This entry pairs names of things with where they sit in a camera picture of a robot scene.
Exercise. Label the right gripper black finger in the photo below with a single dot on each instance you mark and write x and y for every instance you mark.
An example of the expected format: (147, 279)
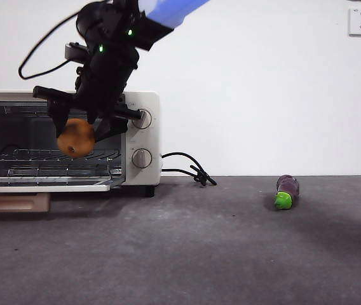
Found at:
(113, 125)
(60, 116)

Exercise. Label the brown potato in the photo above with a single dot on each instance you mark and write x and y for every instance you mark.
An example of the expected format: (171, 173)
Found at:
(79, 139)

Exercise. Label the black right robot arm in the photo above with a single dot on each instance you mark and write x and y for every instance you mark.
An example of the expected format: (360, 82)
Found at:
(113, 25)

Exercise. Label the beige oven knob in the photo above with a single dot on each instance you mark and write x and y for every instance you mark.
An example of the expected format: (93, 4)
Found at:
(147, 123)
(141, 158)

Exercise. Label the white toaster oven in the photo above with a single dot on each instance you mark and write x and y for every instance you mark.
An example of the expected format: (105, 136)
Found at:
(150, 143)

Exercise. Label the purple toy eggplant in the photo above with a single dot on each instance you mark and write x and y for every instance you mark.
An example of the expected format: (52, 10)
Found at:
(288, 189)

